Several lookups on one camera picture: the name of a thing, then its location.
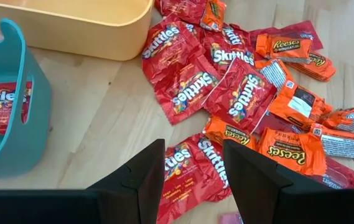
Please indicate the orange Reese's candy pack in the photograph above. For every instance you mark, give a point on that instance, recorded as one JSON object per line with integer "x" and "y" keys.
{"x": 273, "y": 74}
{"x": 301, "y": 105}
{"x": 344, "y": 144}
{"x": 288, "y": 152}
{"x": 347, "y": 118}
{"x": 284, "y": 46}
{"x": 214, "y": 15}
{"x": 226, "y": 132}
{"x": 319, "y": 67}

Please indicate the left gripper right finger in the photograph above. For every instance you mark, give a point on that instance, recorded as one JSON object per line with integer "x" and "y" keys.
{"x": 251, "y": 193}

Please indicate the red Twizzlers candy pack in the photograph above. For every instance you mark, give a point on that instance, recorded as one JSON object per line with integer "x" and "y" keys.
{"x": 301, "y": 31}
{"x": 276, "y": 123}
{"x": 341, "y": 174}

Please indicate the yellow plastic bin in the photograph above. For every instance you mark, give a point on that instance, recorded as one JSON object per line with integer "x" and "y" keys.
{"x": 102, "y": 40}

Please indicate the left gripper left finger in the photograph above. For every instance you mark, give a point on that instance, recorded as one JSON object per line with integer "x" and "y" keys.
{"x": 139, "y": 193}

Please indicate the teal plastic bin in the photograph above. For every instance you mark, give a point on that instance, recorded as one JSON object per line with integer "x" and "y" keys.
{"x": 36, "y": 124}

